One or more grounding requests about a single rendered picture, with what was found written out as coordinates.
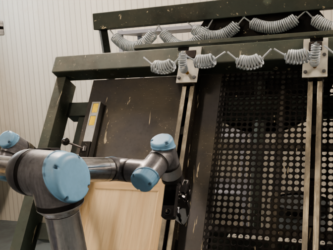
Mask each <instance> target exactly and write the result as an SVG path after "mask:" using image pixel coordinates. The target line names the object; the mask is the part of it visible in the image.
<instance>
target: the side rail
mask: <svg viewBox="0 0 333 250"><path fill-rule="evenodd" d="M75 88H76V86H75V85H74V84H73V83H72V82H71V81H70V80H69V79H68V78H66V77H57V78H56V81H55V86H54V89H53V93H52V97H51V100H50V104H49V108H48V111H47V115H46V119H45V122H44V126H43V130H42V133H41V137H40V141H39V144H38V148H61V144H62V142H61V141H62V139H63V136H64V132H65V128H66V124H67V120H68V117H67V116H66V115H67V111H68V107H69V103H72V100H73V96H74V92H75ZM42 219H43V215H41V214H39V213H38V212H37V211H36V207H35V203H34V198H33V197H32V196H27V195H25V196H24V199H23V202H22V206H21V210H20V213H19V217H18V221H17V224H16V228H15V232H14V235H13V239H12V243H11V246H10V250H35V247H36V243H37V239H35V237H36V233H37V229H38V226H39V223H41V222H42Z"/></svg>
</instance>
